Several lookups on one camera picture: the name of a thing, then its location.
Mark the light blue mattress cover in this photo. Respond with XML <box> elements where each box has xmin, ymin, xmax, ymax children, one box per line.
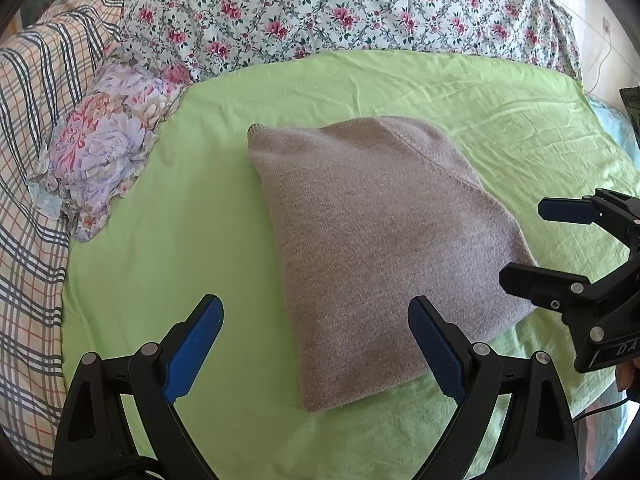
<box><xmin>587</xmin><ymin>96</ymin><xmax>640</xmax><ymax>167</ymax></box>

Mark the purple pink floral pillow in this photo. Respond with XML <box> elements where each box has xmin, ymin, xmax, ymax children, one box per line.
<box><xmin>28</xmin><ymin>63</ymin><xmax>192</xmax><ymax>242</ymax></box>

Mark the person right hand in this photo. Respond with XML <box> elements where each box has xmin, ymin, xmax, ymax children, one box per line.
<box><xmin>615</xmin><ymin>358</ymin><xmax>640</xmax><ymax>399</ymax></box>

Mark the plaid checked blanket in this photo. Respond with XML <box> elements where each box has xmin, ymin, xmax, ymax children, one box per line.
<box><xmin>1</xmin><ymin>0</ymin><xmax>124</xmax><ymax>472</ymax></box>

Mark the white wall cable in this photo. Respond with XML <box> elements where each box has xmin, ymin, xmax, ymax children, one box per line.
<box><xmin>581</xmin><ymin>16</ymin><xmax>640</xmax><ymax>94</ymax></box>

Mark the white red floral quilt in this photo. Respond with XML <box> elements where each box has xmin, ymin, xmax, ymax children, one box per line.
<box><xmin>118</xmin><ymin>0</ymin><xmax>582</xmax><ymax>82</ymax></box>

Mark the beige knitted sweater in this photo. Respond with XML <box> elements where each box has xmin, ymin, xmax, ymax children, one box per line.
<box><xmin>247</xmin><ymin>116</ymin><xmax>533</xmax><ymax>412</ymax></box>

